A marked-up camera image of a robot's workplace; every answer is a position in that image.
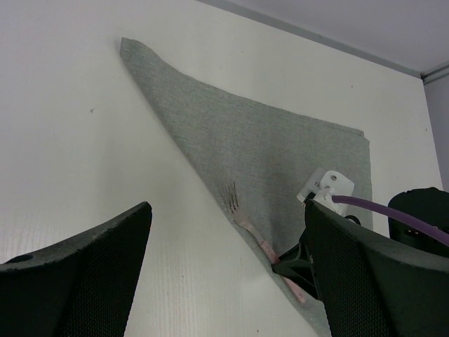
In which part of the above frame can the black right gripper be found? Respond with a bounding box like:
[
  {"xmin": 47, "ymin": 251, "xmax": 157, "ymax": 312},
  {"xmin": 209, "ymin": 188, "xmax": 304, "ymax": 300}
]
[{"xmin": 272, "ymin": 230, "xmax": 319, "ymax": 298}]

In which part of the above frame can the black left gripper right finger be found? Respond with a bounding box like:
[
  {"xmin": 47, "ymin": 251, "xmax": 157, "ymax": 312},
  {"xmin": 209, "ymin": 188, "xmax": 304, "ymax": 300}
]
[{"xmin": 305, "ymin": 201, "xmax": 448, "ymax": 336}]

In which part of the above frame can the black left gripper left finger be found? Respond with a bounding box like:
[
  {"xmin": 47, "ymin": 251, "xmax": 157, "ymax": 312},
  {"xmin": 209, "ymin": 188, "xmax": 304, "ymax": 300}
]
[{"xmin": 1, "ymin": 202, "xmax": 152, "ymax": 336}]

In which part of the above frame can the pink handled fork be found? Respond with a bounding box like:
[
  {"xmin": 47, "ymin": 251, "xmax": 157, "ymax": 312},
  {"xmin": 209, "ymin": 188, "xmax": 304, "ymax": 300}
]
[{"xmin": 222, "ymin": 182, "xmax": 310, "ymax": 303}]

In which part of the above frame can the grey cloth napkin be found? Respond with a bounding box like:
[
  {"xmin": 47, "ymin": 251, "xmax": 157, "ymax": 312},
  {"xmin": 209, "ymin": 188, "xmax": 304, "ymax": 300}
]
[{"xmin": 119, "ymin": 37, "xmax": 373, "ymax": 334}]

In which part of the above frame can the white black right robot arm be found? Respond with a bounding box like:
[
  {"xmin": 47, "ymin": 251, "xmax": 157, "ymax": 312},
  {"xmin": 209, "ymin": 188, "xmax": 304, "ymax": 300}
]
[{"xmin": 272, "ymin": 187, "xmax": 448, "ymax": 300}]

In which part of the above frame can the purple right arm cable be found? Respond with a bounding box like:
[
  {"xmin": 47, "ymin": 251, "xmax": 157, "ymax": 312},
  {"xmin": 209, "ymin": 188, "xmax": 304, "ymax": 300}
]
[{"xmin": 331, "ymin": 195, "xmax": 449, "ymax": 246}]

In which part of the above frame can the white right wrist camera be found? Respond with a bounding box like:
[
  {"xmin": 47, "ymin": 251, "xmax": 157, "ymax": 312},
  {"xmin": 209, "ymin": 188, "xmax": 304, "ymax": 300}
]
[{"xmin": 297, "ymin": 168, "xmax": 361, "ymax": 225}]

